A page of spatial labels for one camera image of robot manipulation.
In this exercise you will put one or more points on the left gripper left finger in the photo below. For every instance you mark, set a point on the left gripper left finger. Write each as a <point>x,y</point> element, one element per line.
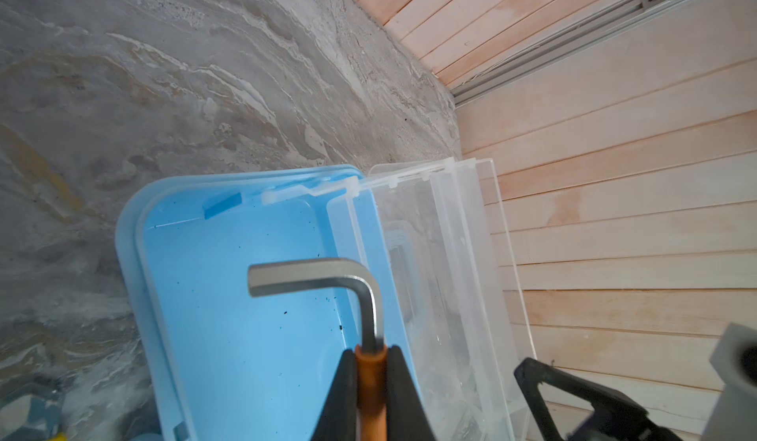
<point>339,416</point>

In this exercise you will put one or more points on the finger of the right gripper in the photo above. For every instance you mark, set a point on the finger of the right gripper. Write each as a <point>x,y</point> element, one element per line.
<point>615,416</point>

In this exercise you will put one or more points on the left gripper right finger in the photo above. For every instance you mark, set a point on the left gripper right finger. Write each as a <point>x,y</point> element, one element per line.
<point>405,416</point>

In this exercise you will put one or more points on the blue plastic tool box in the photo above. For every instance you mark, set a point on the blue plastic tool box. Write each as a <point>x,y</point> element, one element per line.
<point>229,366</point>

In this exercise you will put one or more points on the teal utility knife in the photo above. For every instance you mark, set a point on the teal utility knife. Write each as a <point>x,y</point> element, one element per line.
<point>31,409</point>

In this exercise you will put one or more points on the horizontal aluminium wall rail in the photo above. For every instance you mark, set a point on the horizontal aluminium wall rail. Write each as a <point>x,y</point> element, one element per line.
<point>549,34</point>

